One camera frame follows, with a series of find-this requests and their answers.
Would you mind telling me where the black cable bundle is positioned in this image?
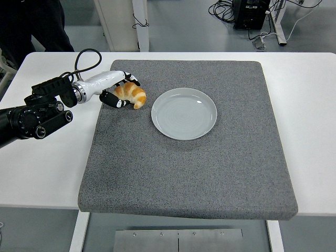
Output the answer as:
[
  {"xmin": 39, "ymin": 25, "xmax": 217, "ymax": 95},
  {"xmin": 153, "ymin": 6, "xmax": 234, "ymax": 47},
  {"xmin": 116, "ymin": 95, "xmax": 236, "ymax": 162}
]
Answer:
[{"xmin": 208, "ymin": 0, "xmax": 237, "ymax": 24}]

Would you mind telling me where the white table leg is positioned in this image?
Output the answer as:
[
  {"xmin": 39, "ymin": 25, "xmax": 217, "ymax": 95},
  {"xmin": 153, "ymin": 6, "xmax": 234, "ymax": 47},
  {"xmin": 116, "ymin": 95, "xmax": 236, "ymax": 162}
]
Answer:
[
  {"xmin": 68, "ymin": 211, "xmax": 90, "ymax": 252},
  {"xmin": 266, "ymin": 219, "xmax": 285, "ymax": 252}
]

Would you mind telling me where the grey metal plate with screws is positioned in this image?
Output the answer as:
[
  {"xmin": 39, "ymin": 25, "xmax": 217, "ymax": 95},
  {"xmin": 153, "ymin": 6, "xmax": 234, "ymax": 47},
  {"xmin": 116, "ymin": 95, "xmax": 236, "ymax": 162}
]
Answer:
[{"xmin": 113, "ymin": 228, "xmax": 244, "ymax": 252}]

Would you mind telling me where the black computer case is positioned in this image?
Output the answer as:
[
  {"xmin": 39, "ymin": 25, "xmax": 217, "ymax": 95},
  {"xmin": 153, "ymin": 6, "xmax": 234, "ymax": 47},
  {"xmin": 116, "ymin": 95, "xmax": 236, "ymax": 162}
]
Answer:
[{"xmin": 233, "ymin": 0, "xmax": 271, "ymax": 30}]

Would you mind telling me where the golden croissant bread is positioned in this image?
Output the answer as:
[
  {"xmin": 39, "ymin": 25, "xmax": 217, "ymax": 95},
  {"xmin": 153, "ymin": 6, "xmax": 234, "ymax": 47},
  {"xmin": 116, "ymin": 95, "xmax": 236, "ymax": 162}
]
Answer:
[{"xmin": 113, "ymin": 81, "xmax": 147, "ymax": 109}]

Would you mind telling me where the thin black cable loop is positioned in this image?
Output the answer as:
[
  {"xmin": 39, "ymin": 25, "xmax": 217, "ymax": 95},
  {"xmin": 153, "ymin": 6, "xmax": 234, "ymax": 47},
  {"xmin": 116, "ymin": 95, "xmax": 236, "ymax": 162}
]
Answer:
[{"xmin": 132, "ymin": 13, "xmax": 150, "ymax": 29}]

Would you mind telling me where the white cable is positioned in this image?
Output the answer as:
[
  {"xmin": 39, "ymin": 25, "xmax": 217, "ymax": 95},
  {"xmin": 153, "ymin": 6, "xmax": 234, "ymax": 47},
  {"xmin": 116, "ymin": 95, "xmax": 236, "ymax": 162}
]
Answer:
[{"xmin": 259, "ymin": 0, "xmax": 323, "ymax": 43}]

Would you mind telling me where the white chair frame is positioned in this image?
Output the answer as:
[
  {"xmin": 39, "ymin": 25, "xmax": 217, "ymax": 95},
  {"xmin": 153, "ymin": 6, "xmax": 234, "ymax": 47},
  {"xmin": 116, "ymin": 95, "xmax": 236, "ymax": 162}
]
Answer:
[{"xmin": 0, "ymin": 48, "xmax": 16, "ymax": 92}]

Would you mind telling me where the white desk leg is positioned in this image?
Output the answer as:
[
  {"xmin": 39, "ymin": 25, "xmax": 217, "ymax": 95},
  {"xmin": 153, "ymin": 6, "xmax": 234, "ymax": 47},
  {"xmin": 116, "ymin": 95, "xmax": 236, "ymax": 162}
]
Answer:
[{"xmin": 270, "ymin": 0, "xmax": 287, "ymax": 47}]

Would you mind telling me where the round grey plate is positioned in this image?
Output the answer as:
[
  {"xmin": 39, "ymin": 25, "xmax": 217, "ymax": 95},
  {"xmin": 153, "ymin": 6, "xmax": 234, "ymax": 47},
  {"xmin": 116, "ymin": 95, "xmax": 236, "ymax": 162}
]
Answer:
[{"xmin": 150, "ymin": 87, "xmax": 218, "ymax": 141}]

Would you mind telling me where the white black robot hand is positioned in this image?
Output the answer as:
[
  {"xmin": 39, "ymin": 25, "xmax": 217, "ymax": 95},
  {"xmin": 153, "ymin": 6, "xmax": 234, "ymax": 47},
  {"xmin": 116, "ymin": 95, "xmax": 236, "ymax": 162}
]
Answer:
[{"xmin": 83, "ymin": 69, "xmax": 141, "ymax": 109}]

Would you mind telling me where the grey felt mat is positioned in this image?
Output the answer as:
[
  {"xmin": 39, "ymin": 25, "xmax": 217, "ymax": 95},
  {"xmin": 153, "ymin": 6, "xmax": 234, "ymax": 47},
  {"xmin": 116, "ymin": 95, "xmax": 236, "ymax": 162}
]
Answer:
[{"xmin": 77, "ymin": 59, "xmax": 299, "ymax": 221}]

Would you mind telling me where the person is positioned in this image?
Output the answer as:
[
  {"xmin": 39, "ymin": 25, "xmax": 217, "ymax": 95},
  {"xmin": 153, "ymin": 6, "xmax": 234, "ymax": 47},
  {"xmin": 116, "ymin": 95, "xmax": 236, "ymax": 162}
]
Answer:
[{"xmin": 0, "ymin": 0, "xmax": 76, "ymax": 70}]

